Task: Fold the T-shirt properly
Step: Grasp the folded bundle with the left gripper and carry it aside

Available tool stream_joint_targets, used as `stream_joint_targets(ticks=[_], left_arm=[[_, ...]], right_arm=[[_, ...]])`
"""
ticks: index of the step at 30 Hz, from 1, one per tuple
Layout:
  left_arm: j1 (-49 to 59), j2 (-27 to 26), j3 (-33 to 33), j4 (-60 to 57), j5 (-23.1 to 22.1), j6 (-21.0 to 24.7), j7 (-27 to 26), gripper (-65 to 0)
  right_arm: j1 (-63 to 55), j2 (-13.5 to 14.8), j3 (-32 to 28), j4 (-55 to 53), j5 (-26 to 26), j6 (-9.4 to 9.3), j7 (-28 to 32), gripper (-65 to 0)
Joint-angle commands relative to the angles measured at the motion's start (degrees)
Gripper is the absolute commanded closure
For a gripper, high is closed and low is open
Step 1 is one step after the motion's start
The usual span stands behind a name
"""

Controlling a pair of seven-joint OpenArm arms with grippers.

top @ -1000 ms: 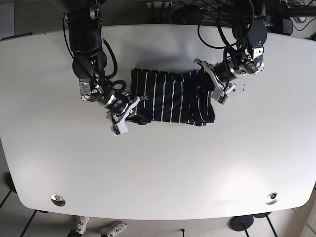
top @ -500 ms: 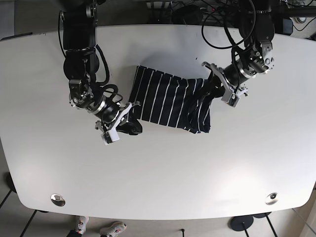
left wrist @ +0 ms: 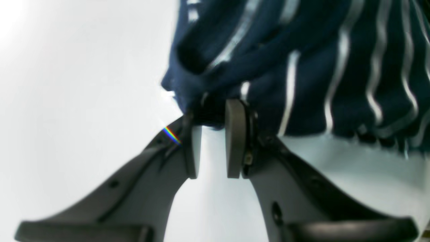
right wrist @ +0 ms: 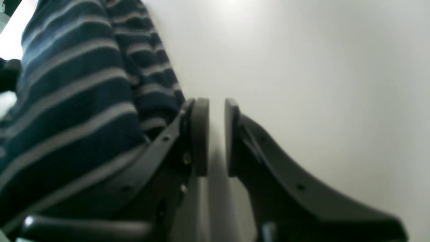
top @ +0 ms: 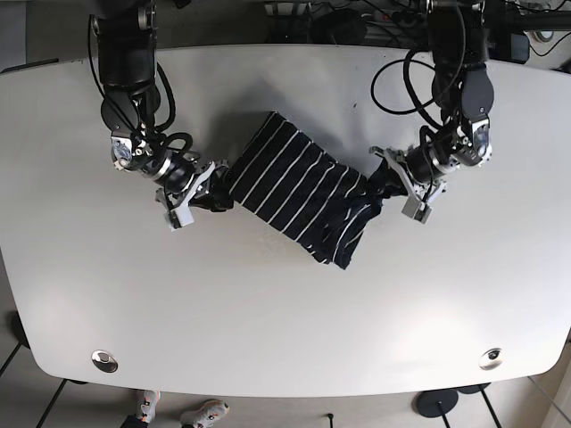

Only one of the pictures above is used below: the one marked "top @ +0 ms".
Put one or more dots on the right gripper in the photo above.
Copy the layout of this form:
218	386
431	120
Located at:
184	182

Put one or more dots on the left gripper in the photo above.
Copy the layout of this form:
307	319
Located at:
394	177

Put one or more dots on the navy white striped T-shirt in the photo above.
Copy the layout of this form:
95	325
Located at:
293	185

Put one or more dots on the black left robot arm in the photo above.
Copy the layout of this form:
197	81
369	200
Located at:
457	124

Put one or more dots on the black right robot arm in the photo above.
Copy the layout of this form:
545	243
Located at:
138	107

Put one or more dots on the right silver table grommet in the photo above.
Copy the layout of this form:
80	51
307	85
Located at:
491	359

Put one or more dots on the silver table grommet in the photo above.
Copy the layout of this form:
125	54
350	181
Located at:
491	359
104	361

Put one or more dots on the black power adapter box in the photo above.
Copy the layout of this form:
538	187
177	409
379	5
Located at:
339	27

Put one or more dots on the black round stand base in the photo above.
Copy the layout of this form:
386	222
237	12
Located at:
436	403

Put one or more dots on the left silver table grommet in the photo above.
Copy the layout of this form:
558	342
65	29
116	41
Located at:
104	361

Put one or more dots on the white orange sneaker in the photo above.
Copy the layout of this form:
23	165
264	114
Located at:
146	405

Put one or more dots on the black trousers of person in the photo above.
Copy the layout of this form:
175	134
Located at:
133	422

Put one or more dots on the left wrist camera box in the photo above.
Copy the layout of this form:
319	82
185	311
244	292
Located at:
416	209

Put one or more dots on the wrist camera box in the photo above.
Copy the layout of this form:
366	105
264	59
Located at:
179	217
416	209

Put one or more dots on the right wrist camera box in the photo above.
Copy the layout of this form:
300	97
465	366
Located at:
179	217

